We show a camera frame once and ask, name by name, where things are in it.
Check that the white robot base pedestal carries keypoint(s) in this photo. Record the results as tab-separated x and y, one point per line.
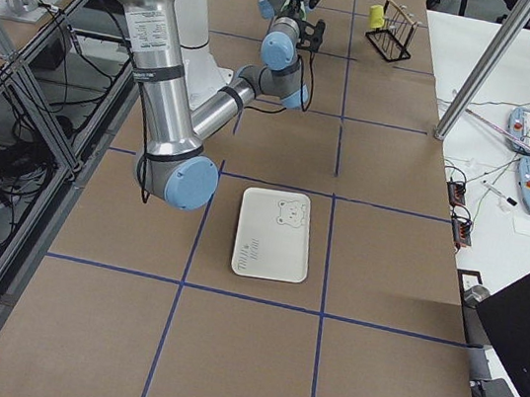
203	75

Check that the aluminium frame post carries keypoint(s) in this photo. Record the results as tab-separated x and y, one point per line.
500	43

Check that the white bear print tray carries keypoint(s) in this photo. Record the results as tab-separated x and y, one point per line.
272	236

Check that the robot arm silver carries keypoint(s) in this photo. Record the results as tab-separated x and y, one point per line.
281	75
172	166

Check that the black wire cup rack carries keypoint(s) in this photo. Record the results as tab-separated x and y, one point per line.
393	41

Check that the yellow cup on rack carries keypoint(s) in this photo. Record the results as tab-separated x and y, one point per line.
376	17

